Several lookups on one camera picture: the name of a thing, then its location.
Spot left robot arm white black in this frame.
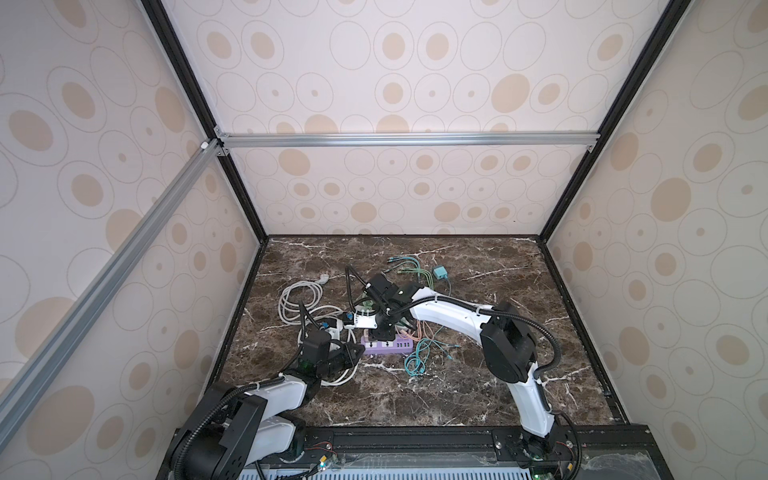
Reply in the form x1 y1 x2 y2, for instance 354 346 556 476
163 302 365 479

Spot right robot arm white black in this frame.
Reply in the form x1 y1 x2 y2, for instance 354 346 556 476
345 265 583 479

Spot teal charger plug far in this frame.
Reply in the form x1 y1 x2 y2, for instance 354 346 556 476
433 266 449 280

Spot purple power strip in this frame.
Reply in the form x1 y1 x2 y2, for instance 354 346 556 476
360 335 414 356

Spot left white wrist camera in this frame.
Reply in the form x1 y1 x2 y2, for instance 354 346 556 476
318 318 344 340

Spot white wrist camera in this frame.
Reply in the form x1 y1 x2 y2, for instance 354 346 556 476
344 304 379 329
318 318 344 340

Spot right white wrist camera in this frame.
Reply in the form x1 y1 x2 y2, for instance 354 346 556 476
344 304 379 329

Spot white power strip cable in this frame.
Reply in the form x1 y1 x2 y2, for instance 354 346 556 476
277 273 360 388

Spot tangled green teal cables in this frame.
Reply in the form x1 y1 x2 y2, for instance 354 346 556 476
386 254 463 379

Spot horizontal aluminium rail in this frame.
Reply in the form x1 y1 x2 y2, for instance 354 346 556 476
219 131 600 150

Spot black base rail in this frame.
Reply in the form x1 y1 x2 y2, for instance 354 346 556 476
155 423 673 480

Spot diagonal aluminium rail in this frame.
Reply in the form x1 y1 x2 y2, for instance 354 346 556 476
1 139 223 449

